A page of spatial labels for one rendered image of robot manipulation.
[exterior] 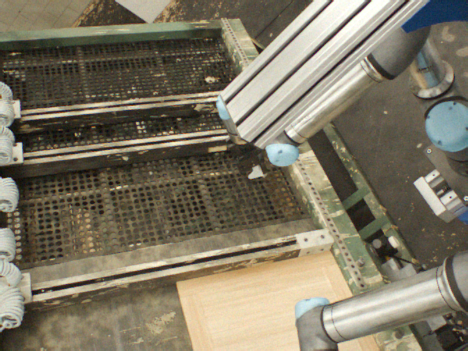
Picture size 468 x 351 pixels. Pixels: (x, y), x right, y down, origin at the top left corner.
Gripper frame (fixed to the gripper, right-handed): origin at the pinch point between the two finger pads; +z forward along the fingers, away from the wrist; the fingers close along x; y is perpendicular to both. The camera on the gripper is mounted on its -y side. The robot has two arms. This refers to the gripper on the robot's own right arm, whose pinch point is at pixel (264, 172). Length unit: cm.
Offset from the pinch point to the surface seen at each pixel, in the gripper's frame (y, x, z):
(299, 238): -2.7, 8.3, 32.0
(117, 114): 44, -68, 13
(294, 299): 7.4, 27.0, 34.2
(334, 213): -19.1, -0.7, 41.5
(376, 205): -49, -30, 102
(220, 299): 29.4, 21.2, 24.5
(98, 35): 43, -127, 13
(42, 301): 77, 11, -1
